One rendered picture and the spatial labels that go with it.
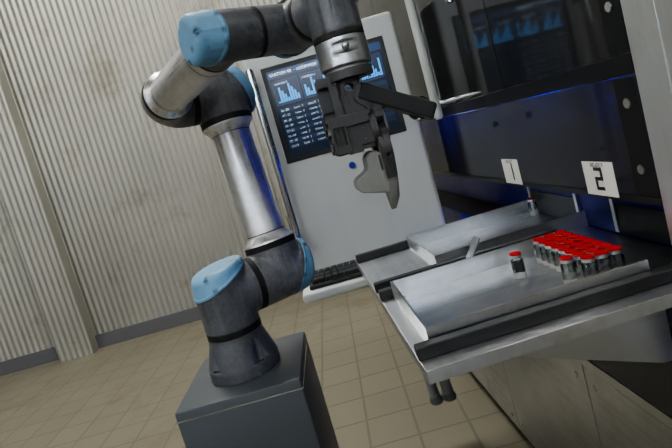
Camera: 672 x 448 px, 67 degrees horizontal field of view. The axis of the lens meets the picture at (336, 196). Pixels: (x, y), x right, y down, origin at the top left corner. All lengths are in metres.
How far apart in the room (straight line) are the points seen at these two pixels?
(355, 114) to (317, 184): 0.95
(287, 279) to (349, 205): 0.61
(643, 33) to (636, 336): 0.45
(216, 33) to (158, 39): 3.94
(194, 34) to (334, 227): 1.04
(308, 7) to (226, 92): 0.43
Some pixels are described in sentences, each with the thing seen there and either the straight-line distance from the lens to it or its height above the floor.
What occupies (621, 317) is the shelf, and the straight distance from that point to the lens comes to 0.80.
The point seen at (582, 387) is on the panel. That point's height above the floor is 0.51.
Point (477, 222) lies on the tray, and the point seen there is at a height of 0.90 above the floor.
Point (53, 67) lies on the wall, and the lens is 4.97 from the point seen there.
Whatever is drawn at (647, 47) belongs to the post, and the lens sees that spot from 0.81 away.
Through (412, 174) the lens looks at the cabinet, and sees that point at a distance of 1.67.
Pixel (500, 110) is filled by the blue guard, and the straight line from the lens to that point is 1.24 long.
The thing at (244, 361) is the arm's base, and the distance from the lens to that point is 1.08.
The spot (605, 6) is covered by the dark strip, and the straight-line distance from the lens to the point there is 0.87.
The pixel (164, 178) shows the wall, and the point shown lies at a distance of 4.60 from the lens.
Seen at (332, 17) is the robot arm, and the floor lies 1.36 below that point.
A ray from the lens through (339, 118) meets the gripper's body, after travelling 0.71.
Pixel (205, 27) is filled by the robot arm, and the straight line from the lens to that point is 0.74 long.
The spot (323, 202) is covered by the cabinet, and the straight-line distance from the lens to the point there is 1.65.
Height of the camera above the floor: 1.20
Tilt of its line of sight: 6 degrees down
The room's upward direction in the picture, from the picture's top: 16 degrees counter-clockwise
